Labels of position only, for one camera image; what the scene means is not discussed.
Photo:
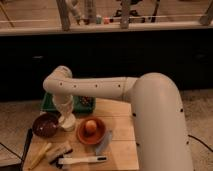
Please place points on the orange plate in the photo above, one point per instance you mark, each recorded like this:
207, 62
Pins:
91, 139

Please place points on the dark brown bowl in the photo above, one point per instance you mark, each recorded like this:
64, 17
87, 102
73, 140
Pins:
45, 126

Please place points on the wooden scrub brush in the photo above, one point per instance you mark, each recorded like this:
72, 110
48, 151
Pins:
57, 151

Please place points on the white paper cup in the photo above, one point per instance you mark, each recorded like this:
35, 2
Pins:
67, 123

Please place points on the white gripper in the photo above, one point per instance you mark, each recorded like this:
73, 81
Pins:
64, 104

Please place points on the orange fruit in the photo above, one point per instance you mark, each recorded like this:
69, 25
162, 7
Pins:
90, 126

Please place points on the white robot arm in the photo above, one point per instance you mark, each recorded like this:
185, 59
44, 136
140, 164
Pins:
157, 109

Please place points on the green tray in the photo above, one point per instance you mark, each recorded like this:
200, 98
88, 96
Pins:
82, 104

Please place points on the wooden board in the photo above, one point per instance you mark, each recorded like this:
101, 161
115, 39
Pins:
121, 151

